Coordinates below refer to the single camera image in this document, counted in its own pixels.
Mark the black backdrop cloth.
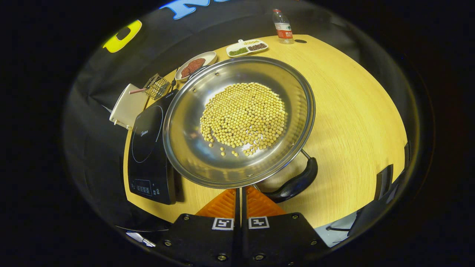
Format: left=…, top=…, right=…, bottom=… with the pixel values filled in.
left=62, top=0, right=416, bottom=232

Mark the pile of yellow soybeans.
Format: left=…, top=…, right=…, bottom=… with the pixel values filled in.
left=200, top=82, right=288, bottom=157

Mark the steel wire basket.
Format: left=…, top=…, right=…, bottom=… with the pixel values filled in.
left=144, top=73, right=171, bottom=100

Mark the white divided dish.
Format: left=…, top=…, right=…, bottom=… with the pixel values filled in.
left=226, top=39, right=269, bottom=58

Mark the steel pot with black handle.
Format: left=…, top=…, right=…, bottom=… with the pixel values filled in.
left=163, top=56, right=319, bottom=204

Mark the black induction cooktop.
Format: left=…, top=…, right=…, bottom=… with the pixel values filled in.
left=127, top=89, right=180, bottom=205

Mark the clear red label water bottle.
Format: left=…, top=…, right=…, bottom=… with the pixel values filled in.
left=272, top=9, right=294, bottom=45

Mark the white toaster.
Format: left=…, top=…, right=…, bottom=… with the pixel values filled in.
left=109, top=83, right=149, bottom=130

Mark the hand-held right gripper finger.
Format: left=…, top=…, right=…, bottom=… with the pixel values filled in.
left=154, top=187, right=241, bottom=267
left=242, top=185, right=331, bottom=267

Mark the white round plate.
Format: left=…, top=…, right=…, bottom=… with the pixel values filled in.
left=174, top=51, right=217, bottom=82

